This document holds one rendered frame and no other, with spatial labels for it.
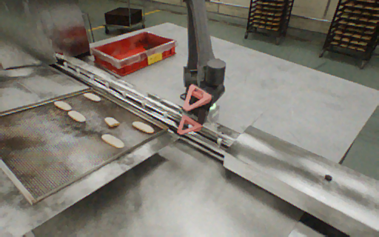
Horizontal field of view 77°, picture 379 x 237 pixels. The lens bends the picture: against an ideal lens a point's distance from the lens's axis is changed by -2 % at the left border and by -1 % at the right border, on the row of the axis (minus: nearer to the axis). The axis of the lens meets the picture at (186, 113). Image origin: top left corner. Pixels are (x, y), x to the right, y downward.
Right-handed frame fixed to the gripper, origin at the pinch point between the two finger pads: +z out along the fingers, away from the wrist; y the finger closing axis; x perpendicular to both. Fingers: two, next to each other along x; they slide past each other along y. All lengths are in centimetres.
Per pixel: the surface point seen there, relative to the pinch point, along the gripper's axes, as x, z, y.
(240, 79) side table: 7, -77, 33
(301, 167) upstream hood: -34.7, -18.2, 10.2
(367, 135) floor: -102, -185, 96
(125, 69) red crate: 65, -45, 41
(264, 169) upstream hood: -25.6, -10.7, 12.0
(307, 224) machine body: -43.8, -6.8, 18.2
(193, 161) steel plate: -3.8, -8.9, 27.3
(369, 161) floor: -104, -149, 94
